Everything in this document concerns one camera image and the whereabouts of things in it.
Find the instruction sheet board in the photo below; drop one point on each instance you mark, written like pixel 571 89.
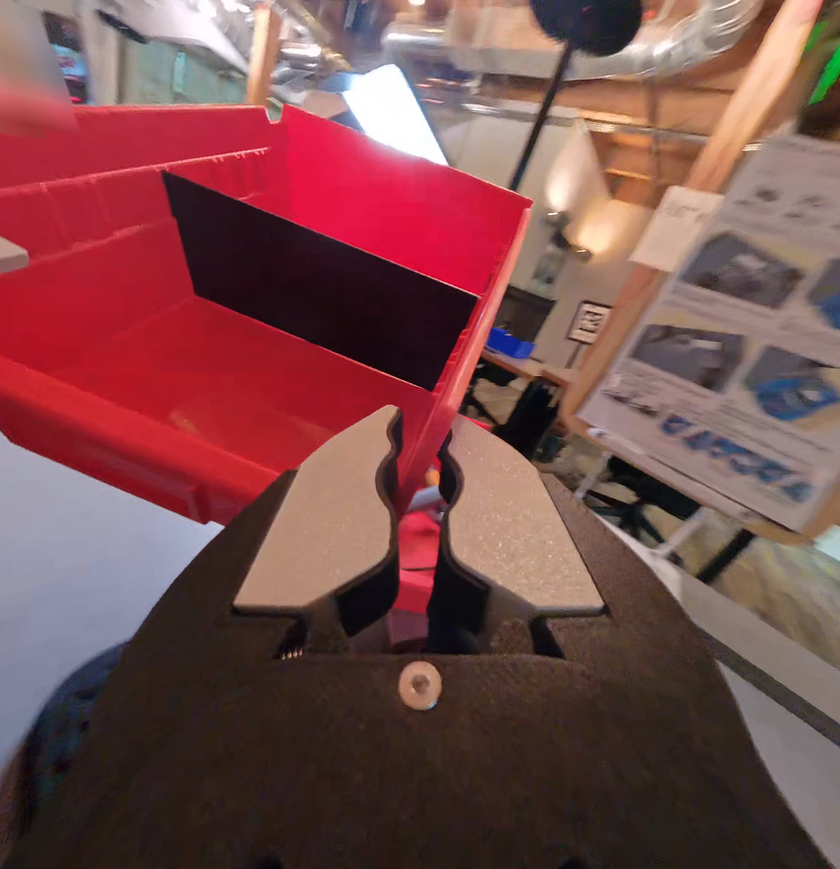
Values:
pixel 732 380

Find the framed fiducial tag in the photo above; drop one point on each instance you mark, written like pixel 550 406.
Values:
pixel 589 324

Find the LED light panel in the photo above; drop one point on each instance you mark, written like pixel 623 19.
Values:
pixel 392 112

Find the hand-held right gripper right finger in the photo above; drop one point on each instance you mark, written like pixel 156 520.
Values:
pixel 515 536

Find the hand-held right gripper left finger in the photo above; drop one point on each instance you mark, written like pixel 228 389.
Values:
pixel 325 529

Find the blue storage bin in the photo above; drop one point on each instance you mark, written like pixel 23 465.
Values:
pixel 511 345

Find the black bin divider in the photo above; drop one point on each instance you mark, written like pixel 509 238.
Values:
pixel 311 285

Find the red plastic bin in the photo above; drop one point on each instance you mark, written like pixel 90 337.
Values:
pixel 365 203

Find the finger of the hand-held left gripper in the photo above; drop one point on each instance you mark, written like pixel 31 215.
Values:
pixel 6 252

